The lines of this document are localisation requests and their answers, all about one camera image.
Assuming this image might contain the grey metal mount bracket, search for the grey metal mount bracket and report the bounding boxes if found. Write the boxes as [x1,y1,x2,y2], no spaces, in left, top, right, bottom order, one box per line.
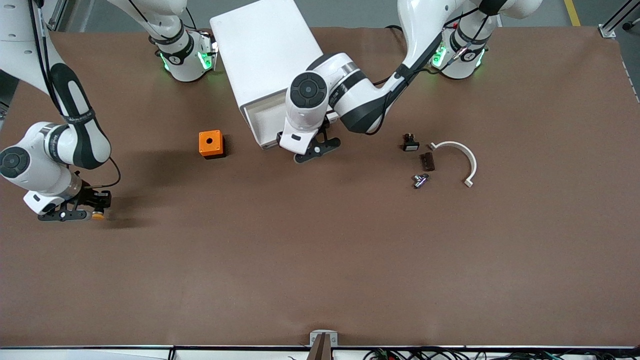
[307,330,339,360]

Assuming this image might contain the tangled black cable bundle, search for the tangled black cable bundle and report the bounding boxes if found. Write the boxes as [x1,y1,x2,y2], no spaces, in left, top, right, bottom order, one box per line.
[362,347,640,360]

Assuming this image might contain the orange box with hole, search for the orange box with hole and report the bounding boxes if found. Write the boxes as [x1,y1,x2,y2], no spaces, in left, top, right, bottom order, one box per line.
[198,130,226,160]

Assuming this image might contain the aluminium frame profile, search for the aluminium frame profile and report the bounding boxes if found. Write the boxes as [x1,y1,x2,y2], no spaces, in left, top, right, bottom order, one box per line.
[42,0,68,36]
[598,0,640,39]

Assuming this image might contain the white curved plastic clamp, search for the white curved plastic clamp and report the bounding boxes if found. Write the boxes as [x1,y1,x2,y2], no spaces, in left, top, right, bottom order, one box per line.
[428,141,478,188]

